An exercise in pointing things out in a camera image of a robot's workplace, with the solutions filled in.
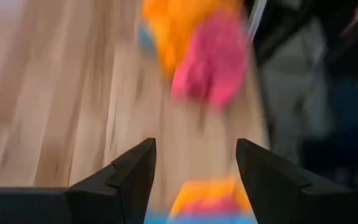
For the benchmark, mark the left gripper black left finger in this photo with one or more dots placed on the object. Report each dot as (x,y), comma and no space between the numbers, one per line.
(123,189)

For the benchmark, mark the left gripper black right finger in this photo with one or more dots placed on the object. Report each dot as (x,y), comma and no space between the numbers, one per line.
(278,193)

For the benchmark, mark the orange microfiber towel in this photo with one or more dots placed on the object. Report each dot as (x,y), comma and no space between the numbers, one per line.
(172,28)
(210,189)

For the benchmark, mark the blue microfiber towel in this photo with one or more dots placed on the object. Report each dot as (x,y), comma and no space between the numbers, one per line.
(146,40)
(197,219)

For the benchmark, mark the pink microfiber towel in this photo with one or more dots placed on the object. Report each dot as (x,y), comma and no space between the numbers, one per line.
(210,207)
(216,62)

